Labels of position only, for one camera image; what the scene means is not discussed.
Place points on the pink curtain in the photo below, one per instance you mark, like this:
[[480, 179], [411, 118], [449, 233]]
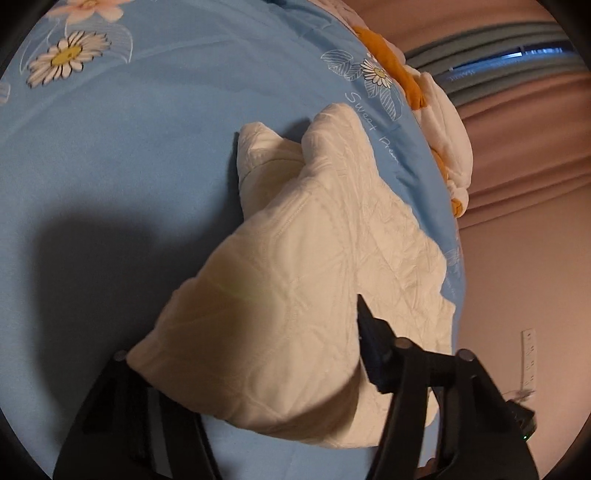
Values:
[[531, 138], [461, 18]]

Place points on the white wall socket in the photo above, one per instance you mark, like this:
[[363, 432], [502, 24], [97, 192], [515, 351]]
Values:
[[528, 355]]

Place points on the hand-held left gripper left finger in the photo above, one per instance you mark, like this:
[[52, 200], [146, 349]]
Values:
[[115, 406]]

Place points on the white goose plush toy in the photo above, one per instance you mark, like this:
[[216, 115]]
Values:
[[448, 129]]

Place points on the white quilted jacket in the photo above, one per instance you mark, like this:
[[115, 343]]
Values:
[[300, 258]]

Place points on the blue floral blanket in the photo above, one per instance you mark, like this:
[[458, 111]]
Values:
[[138, 161]]

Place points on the blue-green curtain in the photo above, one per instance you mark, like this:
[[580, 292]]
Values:
[[485, 60]]

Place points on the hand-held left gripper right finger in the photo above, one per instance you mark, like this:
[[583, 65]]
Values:
[[376, 355]]

